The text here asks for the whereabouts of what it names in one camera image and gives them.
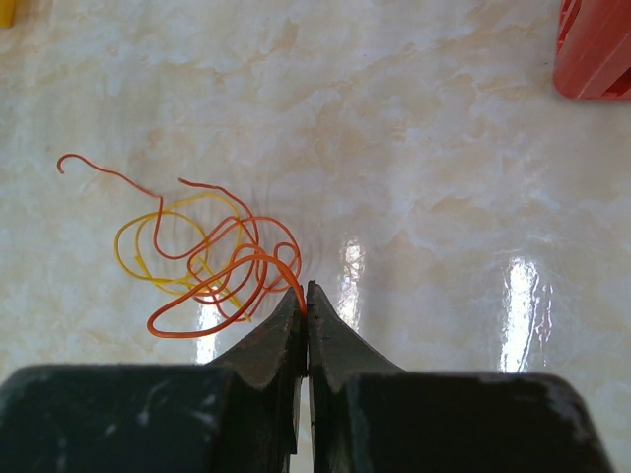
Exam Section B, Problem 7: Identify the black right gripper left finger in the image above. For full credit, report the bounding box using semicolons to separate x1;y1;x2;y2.
1;291;302;472

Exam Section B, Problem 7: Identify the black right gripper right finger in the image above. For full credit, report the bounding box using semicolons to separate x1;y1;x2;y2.
307;283;613;472

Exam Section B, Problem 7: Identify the red plastic basket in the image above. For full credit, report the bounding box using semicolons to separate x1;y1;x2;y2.
553;0;630;101

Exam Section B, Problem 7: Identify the yellow storage bin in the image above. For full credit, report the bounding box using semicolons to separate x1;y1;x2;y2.
0;0;17;29

